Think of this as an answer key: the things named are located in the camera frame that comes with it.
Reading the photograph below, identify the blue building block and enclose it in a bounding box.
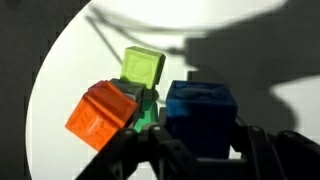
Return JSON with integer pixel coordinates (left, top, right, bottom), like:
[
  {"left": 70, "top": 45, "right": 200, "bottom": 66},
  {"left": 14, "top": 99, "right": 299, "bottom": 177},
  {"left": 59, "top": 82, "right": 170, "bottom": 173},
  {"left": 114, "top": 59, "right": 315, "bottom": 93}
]
[{"left": 166, "top": 80, "right": 238, "bottom": 159}]

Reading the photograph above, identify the green building block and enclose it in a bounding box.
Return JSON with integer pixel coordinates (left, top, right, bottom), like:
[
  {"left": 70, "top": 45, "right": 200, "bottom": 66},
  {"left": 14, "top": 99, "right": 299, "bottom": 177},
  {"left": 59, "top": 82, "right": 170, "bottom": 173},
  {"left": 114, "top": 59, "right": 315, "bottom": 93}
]
[{"left": 133, "top": 89, "right": 158, "bottom": 132}]

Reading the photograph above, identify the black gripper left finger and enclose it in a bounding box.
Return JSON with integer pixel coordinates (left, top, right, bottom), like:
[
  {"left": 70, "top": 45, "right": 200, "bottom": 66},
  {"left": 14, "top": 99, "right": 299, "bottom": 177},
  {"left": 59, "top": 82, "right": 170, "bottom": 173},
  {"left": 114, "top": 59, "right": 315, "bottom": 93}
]
[{"left": 76, "top": 124, "right": 197, "bottom": 180}]

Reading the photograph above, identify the orange building block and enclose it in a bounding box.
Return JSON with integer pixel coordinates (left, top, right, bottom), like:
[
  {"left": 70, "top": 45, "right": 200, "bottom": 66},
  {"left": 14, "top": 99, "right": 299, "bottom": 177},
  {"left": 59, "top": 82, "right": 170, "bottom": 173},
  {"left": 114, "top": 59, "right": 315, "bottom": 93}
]
[{"left": 65, "top": 80, "right": 138, "bottom": 151}]

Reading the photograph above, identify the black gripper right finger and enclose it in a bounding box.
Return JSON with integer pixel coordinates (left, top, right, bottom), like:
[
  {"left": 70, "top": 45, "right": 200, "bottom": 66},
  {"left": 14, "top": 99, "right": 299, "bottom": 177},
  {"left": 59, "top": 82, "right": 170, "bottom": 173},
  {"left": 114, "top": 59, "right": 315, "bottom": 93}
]
[{"left": 231, "top": 116, "right": 320, "bottom": 180}]

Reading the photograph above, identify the yellow-green building block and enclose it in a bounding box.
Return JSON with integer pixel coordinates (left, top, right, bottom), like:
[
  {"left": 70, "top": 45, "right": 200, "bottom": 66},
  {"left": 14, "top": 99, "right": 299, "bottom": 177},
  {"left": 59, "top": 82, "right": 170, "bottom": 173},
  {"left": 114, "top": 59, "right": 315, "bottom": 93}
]
[{"left": 120, "top": 46, "right": 166, "bottom": 89}]

